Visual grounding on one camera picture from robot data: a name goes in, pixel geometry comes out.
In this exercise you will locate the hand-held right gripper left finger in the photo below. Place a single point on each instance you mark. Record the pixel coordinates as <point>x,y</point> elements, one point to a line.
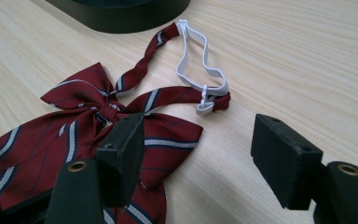
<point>121,158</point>

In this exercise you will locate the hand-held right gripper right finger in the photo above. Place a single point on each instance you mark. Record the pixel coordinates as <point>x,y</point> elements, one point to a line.
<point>284,161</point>

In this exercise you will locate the dark red striped bow tie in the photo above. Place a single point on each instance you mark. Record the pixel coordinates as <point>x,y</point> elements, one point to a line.
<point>37,149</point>

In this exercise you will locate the black round base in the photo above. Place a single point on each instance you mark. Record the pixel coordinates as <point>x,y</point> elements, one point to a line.
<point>124,14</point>

